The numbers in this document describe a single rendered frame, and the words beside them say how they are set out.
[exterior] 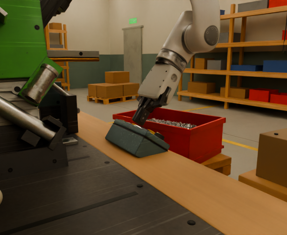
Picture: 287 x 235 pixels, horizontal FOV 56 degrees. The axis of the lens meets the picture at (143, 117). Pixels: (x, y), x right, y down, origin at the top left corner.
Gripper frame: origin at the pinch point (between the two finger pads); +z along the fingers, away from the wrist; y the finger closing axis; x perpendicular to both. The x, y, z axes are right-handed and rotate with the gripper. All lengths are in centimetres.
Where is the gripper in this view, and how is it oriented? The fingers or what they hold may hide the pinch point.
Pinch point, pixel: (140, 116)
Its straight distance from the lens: 72.1
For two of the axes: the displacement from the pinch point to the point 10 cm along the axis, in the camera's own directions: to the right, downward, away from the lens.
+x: -6.8, -4.7, -5.6
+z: -4.8, 8.7, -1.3
